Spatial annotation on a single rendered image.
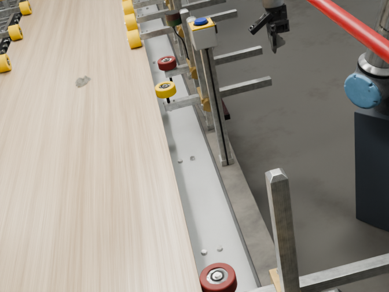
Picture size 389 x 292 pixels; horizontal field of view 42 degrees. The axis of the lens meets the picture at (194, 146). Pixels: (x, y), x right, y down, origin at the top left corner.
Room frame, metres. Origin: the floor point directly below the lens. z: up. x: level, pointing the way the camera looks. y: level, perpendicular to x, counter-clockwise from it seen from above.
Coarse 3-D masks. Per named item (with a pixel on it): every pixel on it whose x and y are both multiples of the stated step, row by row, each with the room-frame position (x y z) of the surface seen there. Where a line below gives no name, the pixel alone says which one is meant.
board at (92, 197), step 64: (64, 0) 3.40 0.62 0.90; (64, 64) 2.25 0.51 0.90; (128, 64) 2.08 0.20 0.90; (0, 128) 1.74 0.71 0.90; (64, 128) 1.62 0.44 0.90; (128, 128) 1.52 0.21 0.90; (0, 192) 1.30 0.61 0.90; (64, 192) 1.22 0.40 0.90; (128, 192) 1.15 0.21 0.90; (0, 256) 1.00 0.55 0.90; (64, 256) 0.95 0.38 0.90; (128, 256) 0.90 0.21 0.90; (192, 256) 0.85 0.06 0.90
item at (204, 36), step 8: (192, 24) 1.48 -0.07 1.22; (208, 24) 1.45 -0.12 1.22; (192, 32) 1.44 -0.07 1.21; (200, 32) 1.44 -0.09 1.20; (208, 32) 1.45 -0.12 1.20; (192, 40) 1.48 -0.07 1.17; (200, 40) 1.44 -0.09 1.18; (208, 40) 1.44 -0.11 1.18; (216, 40) 1.45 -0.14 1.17; (200, 48) 1.44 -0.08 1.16; (208, 48) 1.45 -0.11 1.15
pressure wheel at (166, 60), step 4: (168, 56) 2.05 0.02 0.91; (172, 56) 2.04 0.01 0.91; (160, 60) 2.03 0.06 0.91; (164, 60) 2.02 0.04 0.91; (168, 60) 2.02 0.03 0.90; (172, 60) 2.00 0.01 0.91; (160, 64) 1.99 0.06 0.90; (164, 64) 1.98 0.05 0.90; (168, 64) 1.98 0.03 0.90; (172, 64) 1.99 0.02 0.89; (176, 64) 2.01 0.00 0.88; (160, 68) 2.00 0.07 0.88; (164, 68) 1.99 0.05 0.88; (168, 68) 1.98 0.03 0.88; (172, 68) 1.99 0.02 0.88; (172, 80) 2.02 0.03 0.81
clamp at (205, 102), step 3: (198, 87) 1.82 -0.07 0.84; (198, 90) 1.80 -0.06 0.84; (201, 96) 1.74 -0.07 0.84; (201, 99) 1.72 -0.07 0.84; (204, 99) 1.71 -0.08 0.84; (207, 99) 1.71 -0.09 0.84; (201, 102) 1.72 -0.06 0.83; (204, 102) 1.70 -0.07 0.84; (207, 102) 1.69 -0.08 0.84; (201, 105) 1.70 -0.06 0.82; (204, 105) 1.69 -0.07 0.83; (207, 105) 1.69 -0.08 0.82; (210, 105) 1.69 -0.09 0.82; (204, 108) 1.69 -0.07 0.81; (207, 108) 1.69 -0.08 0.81; (210, 108) 1.70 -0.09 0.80; (207, 111) 1.70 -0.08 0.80; (210, 111) 1.69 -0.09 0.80
